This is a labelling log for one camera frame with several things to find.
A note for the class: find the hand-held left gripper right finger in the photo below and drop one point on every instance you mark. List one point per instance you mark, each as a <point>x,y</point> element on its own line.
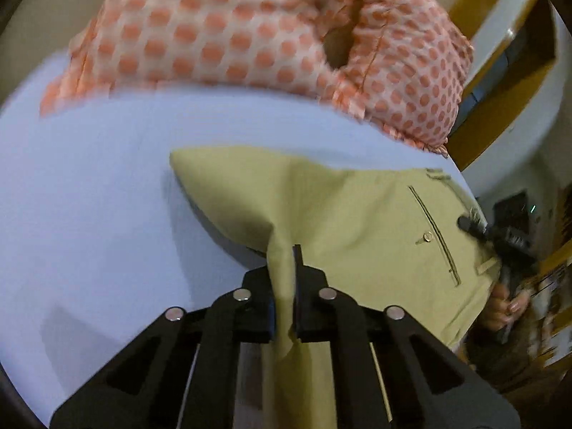
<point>304,296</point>

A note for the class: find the person's right hand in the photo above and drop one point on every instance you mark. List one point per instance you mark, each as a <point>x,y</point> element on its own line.
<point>502,306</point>

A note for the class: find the orange polka dot blanket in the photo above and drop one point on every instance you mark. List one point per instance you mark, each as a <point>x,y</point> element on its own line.
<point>250,40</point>

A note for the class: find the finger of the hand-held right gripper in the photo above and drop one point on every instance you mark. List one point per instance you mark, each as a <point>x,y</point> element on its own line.
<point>471,225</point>

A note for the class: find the light blue bed sheet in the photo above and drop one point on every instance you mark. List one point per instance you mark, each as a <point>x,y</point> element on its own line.
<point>98,196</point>

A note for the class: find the yellow wooden furniture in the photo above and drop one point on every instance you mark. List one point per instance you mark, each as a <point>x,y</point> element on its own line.
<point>496,53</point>

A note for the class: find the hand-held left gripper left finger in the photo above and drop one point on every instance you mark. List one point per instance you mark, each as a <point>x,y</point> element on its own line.
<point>260,296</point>

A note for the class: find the khaki pants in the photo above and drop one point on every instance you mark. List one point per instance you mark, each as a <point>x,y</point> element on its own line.
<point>357,214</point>

